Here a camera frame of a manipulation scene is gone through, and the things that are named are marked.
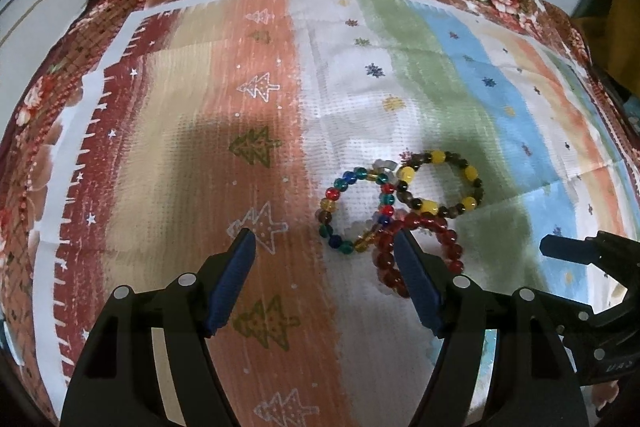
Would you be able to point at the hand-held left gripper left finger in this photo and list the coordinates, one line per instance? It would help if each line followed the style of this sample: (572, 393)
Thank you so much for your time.
(235, 277)

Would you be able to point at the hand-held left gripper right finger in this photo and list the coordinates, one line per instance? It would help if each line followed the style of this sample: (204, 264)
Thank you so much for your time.
(417, 282)

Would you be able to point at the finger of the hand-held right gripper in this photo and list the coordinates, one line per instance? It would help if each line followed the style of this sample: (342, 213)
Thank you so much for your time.
(580, 316)
(565, 248)

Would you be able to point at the striped printed cloth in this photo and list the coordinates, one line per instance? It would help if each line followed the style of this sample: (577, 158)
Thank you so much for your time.
(200, 107)

